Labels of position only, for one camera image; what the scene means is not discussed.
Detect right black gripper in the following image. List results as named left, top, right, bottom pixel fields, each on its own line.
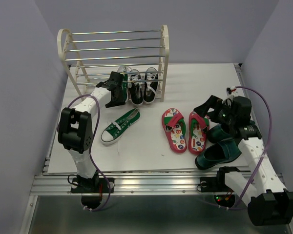
left=192, top=95, right=236, bottom=126

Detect pink flip-flop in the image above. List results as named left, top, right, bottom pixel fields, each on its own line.
left=188, top=111, right=209, bottom=156
left=162, top=108, right=187, bottom=154

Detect cream shoe rack chrome bars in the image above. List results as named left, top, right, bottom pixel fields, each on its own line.
left=57, top=25, right=170, bottom=101

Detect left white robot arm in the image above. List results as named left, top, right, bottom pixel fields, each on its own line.
left=58, top=71, right=125, bottom=192

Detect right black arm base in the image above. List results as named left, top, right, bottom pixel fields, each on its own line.
left=196, top=177, right=235, bottom=208

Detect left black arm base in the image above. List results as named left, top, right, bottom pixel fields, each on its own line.
left=67, top=174, right=115, bottom=212

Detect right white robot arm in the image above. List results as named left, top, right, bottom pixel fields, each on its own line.
left=194, top=94, right=293, bottom=226

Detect teal velvet shoe far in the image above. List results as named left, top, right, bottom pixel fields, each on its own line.
left=207, top=119, right=256, bottom=144

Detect teal velvet shoe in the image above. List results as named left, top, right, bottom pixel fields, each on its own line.
left=195, top=139, right=241, bottom=170
left=207, top=119, right=256, bottom=144

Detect teal velvet shoe near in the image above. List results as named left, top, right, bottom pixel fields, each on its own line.
left=195, top=139, right=241, bottom=170

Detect black sneaker left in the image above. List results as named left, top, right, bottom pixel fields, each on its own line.
left=127, top=69, right=143, bottom=106

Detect black sneaker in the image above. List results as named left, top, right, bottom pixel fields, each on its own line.
left=127, top=69, right=143, bottom=106
left=143, top=67, right=159, bottom=104

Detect black sneaker right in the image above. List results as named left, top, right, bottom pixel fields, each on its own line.
left=143, top=67, right=159, bottom=104

